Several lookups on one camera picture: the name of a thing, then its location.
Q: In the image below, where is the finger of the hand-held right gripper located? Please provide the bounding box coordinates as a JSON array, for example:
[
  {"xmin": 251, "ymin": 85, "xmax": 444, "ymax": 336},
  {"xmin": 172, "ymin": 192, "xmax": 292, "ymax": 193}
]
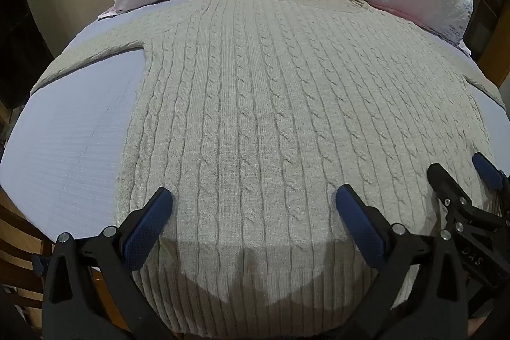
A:
[
  {"xmin": 472, "ymin": 153, "xmax": 510, "ymax": 205},
  {"xmin": 427, "ymin": 163, "xmax": 471, "ymax": 214}
]

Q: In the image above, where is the lavender bed sheet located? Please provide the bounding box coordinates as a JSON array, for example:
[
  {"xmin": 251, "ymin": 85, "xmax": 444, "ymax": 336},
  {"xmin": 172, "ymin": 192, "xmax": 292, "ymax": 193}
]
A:
[{"xmin": 0, "ymin": 0, "xmax": 510, "ymax": 245}]

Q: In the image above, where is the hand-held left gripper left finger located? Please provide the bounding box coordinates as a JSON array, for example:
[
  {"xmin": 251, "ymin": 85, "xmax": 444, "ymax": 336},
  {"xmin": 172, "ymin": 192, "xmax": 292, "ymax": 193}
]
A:
[{"xmin": 42, "ymin": 187, "xmax": 177, "ymax": 340}]

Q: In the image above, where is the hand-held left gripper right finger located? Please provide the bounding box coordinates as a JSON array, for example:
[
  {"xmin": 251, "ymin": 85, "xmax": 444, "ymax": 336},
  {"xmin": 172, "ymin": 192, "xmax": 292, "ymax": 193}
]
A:
[{"xmin": 335, "ymin": 184, "xmax": 469, "ymax": 340}]

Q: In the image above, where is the wooden shelf unit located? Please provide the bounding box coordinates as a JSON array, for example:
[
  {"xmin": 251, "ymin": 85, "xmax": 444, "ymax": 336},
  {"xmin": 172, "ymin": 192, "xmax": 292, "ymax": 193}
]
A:
[{"xmin": 468, "ymin": 0, "xmax": 510, "ymax": 90}]

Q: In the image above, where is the beige cable-knit sweater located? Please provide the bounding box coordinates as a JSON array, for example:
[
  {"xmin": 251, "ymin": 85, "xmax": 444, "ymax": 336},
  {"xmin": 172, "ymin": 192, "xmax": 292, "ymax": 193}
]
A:
[{"xmin": 30, "ymin": 0, "xmax": 506, "ymax": 336}]

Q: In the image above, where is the wooden bed frame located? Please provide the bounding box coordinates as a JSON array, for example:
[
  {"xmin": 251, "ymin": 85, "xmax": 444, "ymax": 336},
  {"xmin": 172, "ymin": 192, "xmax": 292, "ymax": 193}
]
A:
[{"xmin": 0, "ymin": 184, "xmax": 128, "ymax": 340}]

